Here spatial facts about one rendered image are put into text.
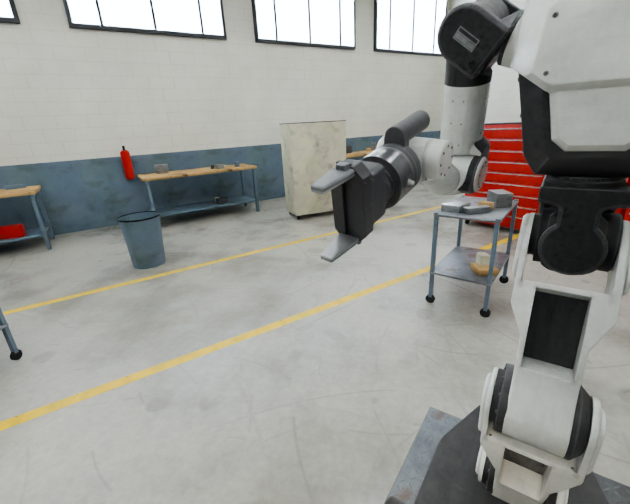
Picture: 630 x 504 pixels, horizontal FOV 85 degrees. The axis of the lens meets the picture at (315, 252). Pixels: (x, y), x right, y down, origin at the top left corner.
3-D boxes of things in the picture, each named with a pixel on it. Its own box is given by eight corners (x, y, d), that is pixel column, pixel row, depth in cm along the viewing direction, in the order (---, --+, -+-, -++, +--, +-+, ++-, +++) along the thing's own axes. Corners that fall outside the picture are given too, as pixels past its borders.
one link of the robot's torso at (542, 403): (488, 411, 81) (526, 215, 78) (581, 446, 72) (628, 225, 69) (479, 439, 69) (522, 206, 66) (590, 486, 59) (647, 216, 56)
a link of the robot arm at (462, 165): (402, 182, 72) (430, 197, 88) (451, 191, 66) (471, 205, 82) (416, 131, 70) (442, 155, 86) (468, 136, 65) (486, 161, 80)
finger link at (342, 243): (334, 260, 47) (359, 237, 51) (316, 253, 49) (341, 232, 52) (335, 269, 48) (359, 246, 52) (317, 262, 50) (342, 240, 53)
